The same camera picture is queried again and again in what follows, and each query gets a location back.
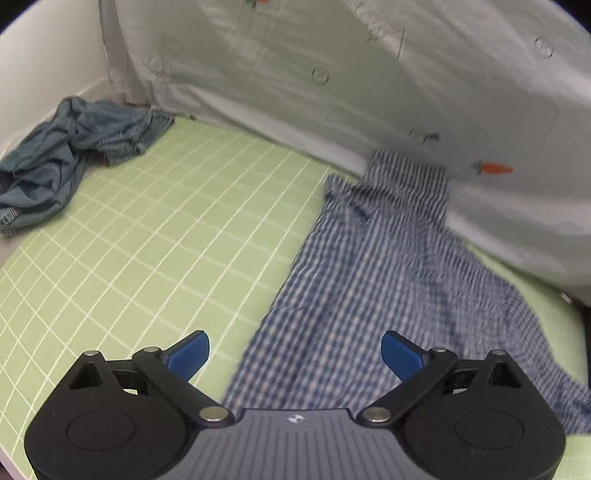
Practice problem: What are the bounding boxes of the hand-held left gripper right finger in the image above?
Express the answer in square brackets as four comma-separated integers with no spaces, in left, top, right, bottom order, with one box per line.
[358,330,532,426]

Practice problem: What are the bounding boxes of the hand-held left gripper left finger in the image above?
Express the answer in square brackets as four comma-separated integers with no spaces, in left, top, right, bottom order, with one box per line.
[60,330,234,426]

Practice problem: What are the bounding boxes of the blue checked shirt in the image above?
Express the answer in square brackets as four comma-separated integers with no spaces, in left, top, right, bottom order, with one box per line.
[224,150,591,435]

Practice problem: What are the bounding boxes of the green grid mat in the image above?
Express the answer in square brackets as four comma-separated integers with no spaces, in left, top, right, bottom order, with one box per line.
[0,115,591,480]

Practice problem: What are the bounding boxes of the blue denim garment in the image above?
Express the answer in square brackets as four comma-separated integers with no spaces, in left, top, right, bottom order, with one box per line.
[0,97,175,237]

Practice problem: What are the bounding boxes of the white carrot print sheet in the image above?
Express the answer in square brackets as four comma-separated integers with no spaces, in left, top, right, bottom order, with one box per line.
[99,0,591,309]

